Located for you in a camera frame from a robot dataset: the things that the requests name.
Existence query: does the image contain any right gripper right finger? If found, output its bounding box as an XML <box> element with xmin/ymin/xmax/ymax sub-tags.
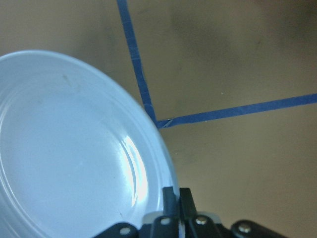
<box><xmin>179</xmin><ymin>188</ymin><xmax>285</xmax><ymax>238</ymax></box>

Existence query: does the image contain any blue plate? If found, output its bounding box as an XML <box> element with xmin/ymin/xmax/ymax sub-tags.
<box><xmin>0</xmin><ymin>51</ymin><xmax>178</xmax><ymax>238</ymax></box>

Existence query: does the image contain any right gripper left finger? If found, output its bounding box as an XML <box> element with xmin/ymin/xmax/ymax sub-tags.
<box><xmin>95</xmin><ymin>186</ymin><xmax>179</xmax><ymax>238</ymax></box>

